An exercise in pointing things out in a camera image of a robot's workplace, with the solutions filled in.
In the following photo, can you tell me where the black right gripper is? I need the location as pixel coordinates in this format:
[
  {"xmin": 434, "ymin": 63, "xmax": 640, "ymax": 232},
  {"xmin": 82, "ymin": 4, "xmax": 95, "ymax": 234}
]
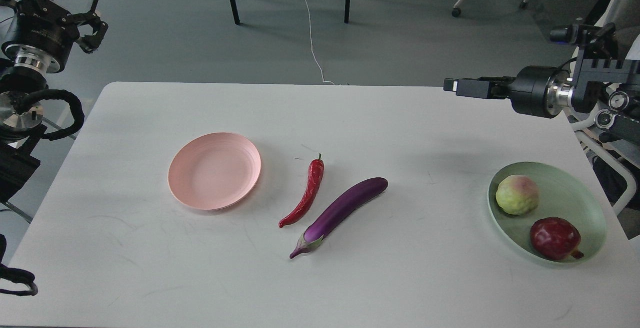
[{"xmin": 443, "ymin": 66, "xmax": 569, "ymax": 118}]

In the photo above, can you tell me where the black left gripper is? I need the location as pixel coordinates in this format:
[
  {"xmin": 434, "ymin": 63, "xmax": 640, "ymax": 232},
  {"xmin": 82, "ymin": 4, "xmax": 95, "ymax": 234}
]
[{"xmin": 0, "ymin": 0, "xmax": 109, "ymax": 73}]

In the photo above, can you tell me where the green pink peach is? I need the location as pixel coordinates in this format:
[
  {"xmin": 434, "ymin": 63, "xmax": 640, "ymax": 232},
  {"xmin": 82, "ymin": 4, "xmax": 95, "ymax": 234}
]
[{"xmin": 494, "ymin": 175, "xmax": 540, "ymax": 216}]

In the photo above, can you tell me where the red pomegranate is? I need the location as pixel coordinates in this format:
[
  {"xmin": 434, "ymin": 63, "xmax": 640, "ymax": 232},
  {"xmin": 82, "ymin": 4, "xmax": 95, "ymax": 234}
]
[{"xmin": 529, "ymin": 217, "xmax": 585, "ymax": 261}]

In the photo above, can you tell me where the red chili pepper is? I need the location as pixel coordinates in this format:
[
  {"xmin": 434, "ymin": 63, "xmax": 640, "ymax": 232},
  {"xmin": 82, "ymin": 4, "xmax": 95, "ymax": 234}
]
[{"xmin": 278, "ymin": 153, "xmax": 325, "ymax": 228}]

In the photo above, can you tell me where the purple eggplant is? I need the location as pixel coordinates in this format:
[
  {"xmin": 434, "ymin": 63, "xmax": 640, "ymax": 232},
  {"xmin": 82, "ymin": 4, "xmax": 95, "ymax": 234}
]
[{"xmin": 289, "ymin": 177, "xmax": 389, "ymax": 259}]

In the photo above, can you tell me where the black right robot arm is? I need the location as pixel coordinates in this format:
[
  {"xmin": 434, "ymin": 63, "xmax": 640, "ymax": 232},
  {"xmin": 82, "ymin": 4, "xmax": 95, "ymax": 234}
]
[{"xmin": 443, "ymin": 22, "xmax": 640, "ymax": 145}]

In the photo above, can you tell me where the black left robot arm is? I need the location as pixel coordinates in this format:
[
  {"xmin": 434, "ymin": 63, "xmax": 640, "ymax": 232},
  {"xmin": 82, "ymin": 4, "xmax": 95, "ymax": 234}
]
[{"xmin": 0, "ymin": 0, "xmax": 109, "ymax": 223}]

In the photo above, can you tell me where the green plastic plate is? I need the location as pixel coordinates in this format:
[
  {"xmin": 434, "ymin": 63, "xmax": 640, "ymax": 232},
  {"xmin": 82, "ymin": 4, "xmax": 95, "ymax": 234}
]
[{"xmin": 486, "ymin": 162, "xmax": 607, "ymax": 267}]

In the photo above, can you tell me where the pink plastic plate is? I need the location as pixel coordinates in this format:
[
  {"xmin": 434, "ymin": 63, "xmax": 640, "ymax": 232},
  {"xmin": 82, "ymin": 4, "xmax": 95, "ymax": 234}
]
[{"xmin": 167, "ymin": 132, "xmax": 262, "ymax": 210}]

